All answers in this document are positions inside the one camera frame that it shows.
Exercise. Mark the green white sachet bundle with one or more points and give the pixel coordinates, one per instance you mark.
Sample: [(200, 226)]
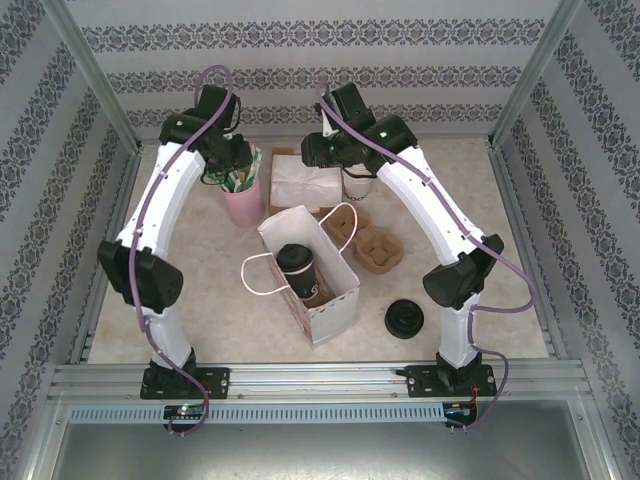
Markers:
[(245, 175)]

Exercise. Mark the black takeout coffee cup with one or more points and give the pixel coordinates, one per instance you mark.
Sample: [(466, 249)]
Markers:
[(297, 275)]

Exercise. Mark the brown pulp cup carrier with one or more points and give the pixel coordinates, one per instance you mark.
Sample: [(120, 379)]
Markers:
[(316, 299), (380, 255)]

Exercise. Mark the cartoon animal paper bag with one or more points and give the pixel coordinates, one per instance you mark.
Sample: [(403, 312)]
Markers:
[(330, 320)]

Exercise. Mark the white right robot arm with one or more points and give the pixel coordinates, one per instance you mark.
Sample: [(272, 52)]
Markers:
[(425, 210)]

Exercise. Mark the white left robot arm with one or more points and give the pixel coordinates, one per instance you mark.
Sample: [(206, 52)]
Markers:
[(172, 200)]

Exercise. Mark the brown cardboard napkin box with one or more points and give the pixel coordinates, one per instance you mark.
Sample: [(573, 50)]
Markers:
[(283, 150)]

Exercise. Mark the white paper cup stack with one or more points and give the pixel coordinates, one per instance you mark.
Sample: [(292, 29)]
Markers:
[(357, 190)]

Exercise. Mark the pink cylindrical cup holder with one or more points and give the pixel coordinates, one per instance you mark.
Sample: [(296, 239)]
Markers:
[(245, 207)]

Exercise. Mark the black plastic cup lid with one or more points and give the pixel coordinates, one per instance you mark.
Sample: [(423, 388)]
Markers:
[(405, 320)]

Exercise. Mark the small circuit board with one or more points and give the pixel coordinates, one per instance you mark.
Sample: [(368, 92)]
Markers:
[(460, 409), (185, 412)]

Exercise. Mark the aluminium frame post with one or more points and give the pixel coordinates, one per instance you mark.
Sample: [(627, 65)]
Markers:
[(536, 65), (91, 65)]

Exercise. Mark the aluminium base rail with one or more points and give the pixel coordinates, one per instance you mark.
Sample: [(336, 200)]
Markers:
[(320, 380)]

